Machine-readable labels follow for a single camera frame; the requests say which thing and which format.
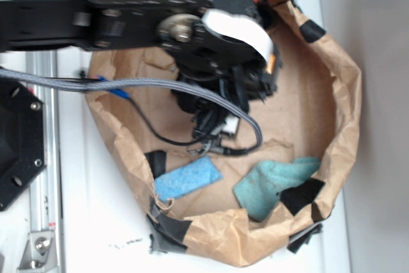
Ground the teal green towel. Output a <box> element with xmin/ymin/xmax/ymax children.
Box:
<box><xmin>233</xmin><ymin>157</ymin><xmax>325</xmax><ymax>222</ymax></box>

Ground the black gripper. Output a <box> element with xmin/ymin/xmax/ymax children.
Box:
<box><xmin>158</xmin><ymin>0</ymin><xmax>276</xmax><ymax>145</ymax></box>

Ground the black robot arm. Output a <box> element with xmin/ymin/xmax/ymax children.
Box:
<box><xmin>1</xmin><ymin>0</ymin><xmax>276</xmax><ymax>146</ymax></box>

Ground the small blue cloth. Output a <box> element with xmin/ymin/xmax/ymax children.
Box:
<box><xmin>154</xmin><ymin>157</ymin><xmax>223</xmax><ymax>203</ymax></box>

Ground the brown paper bag tray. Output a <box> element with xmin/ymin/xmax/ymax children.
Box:
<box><xmin>86</xmin><ymin>0</ymin><xmax>362</xmax><ymax>267</ymax></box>

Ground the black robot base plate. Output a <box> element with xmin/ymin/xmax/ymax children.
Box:
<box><xmin>1</xmin><ymin>80</ymin><xmax>45</xmax><ymax>212</ymax></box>

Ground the grey braided cable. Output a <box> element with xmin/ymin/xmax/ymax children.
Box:
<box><xmin>0</xmin><ymin>67</ymin><xmax>264</xmax><ymax>152</ymax></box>

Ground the aluminium rail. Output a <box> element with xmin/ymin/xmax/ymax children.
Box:
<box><xmin>15</xmin><ymin>51</ymin><xmax>65</xmax><ymax>273</ymax></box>

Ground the metal corner bracket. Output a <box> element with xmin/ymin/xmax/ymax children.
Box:
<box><xmin>16</xmin><ymin>231</ymin><xmax>54</xmax><ymax>272</ymax></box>

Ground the thin black cable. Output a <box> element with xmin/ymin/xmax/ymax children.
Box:
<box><xmin>108</xmin><ymin>89</ymin><xmax>256</xmax><ymax>157</ymax></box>

